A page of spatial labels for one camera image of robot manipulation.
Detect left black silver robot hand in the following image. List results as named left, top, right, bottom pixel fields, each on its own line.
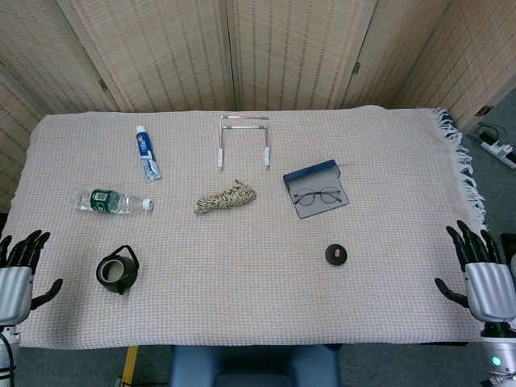
left=0, top=230, right=64, bottom=327

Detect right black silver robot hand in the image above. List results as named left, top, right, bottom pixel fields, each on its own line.
left=434, top=219, right=516, bottom=323

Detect black teapot with handle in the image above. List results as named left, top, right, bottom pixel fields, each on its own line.
left=95, top=244, right=141, bottom=296

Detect black teapot lid wooden knob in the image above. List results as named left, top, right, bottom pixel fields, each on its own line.
left=324, top=243, right=349, bottom=267

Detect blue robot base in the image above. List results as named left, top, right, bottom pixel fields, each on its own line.
left=169, top=344, right=342, bottom=387

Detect clear water bottle green label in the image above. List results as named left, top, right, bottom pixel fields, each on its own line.
left=72, top=188, right=155, bottom=214

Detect white power strip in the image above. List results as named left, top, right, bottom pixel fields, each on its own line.
left=479, top=124, right=516, bottom=169

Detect blue white toothpaste tube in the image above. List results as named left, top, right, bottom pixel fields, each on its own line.
left=135, top=124, right=162, bottom=183

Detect thin black metal eyeglasses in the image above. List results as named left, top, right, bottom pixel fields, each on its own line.
left=293, top=186, right=343, bottom=206

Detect open blue glasses case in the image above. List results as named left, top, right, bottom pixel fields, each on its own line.
left=282, top=159, right=350, bottom=220

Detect beige waffle weave tablecloth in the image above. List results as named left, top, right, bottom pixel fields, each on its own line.
left=7, top=105, right=489, bottom=350

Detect woven bamboo folding screen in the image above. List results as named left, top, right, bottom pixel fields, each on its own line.
left=0, top=0, right=516, bottom=213

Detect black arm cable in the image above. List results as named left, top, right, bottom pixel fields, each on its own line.
left=0, top=333, right=17, bottom=387

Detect speckled beige rope bundle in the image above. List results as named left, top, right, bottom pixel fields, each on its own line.
left=193, top=180, right=258, bottom=215

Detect metal wire stand white feet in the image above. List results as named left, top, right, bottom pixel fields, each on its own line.
left=217, top=115, right=271, bottom=170

